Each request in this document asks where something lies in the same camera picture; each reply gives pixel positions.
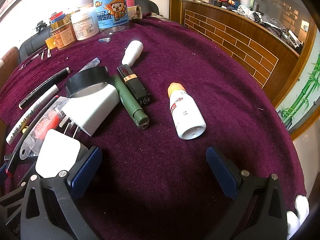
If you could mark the white plastic jar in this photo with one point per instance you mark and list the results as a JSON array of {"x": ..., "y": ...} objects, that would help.
[{"x": 83, "y": 25}]

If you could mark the green pen-shaped tool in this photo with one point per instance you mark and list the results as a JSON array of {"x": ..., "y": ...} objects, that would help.
[{"x": 128, "y": 100}]

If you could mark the black tape roll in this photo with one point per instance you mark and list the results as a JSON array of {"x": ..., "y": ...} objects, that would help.
[{"x": 85, "y": 78}]

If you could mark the black marker with white end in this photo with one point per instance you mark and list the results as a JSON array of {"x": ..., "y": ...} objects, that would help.
[{"x": 45, "y": 87}]

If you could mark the clear packet with red item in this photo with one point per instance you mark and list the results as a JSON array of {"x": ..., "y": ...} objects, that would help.
[{"x": 42, "y": 127}]

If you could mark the purple velvet tablecloth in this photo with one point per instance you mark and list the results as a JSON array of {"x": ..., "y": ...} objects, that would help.
[{"x": 150, "y": 167}]

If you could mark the white charger plug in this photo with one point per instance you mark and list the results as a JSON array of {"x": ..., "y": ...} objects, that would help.
[
  {"x": 57, "y": 152},
  {"x": 95, "y": 105}
]

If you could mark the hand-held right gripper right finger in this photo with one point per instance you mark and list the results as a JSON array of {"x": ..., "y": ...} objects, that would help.
[{"x": 222, "y": 172}]

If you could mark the printed paper roll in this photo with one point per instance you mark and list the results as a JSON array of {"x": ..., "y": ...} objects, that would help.
[{"x": 135, "y": 12}]

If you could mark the white paint marker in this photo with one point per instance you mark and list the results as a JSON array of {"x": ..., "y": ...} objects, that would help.
[{"x": 30, "y": 117}]

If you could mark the small clear capsule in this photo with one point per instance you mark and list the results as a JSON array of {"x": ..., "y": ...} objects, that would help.
[{"x": 104, "y": 39}]

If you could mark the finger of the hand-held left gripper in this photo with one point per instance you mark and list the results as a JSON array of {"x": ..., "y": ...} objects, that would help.
[{"x": 21, "y": 188}]

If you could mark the thin dark pen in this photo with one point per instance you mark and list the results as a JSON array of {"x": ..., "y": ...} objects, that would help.
[{"x": 27, "y": 62}]

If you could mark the white bottle with orange cap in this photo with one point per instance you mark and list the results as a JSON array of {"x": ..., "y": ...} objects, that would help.
[{"x": 187, "y": 115}]

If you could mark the black clip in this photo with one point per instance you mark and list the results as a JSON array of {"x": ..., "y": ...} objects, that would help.
[{"x": 41, "y": 26}]

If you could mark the bamboo wall picture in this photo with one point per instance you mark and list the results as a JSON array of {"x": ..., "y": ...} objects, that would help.
[{"x": 303, "y": 95}]

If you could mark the clear jar with blue label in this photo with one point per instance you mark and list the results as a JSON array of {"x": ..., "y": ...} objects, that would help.
[{"x": 111, "y": 7}]

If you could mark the wooden counter with brick pattern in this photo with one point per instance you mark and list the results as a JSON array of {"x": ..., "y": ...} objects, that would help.
[{"x": 237, "y": 42}]

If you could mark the person's right hand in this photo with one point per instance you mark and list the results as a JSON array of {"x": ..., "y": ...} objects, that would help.
[{"x": 297, "y": 212}]

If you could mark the black lipstick box gold band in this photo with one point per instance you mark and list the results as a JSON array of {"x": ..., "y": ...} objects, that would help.
[{"x": 135, "y": 87}]

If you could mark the orange labelled jar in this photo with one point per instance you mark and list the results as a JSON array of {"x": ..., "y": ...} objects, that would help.
[{"x": 63, "y": 37}]

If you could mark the brown chair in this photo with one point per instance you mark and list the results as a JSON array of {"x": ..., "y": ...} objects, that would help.
[{"x": 8, "y": 60}]

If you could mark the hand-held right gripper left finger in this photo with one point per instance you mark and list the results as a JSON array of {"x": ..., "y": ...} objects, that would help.
[{"x": 85, "y": 170}]

